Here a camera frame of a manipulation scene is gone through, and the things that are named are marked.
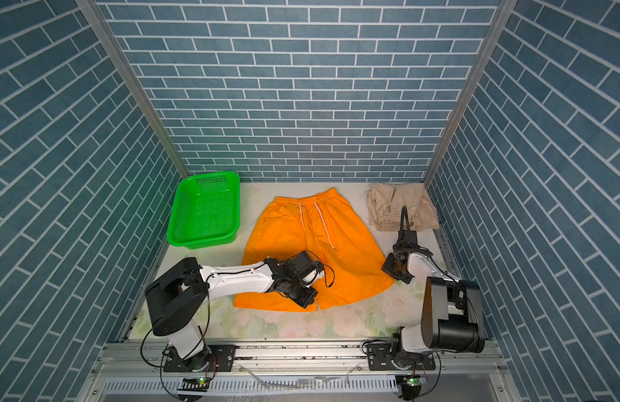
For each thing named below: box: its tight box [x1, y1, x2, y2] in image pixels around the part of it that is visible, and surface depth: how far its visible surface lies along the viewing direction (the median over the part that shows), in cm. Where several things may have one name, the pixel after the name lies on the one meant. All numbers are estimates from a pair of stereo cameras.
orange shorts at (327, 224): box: [233, 187, 397, 312], surface depth 102 cm
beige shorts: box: [366, 182, 440, 232], surface depth 110 cm
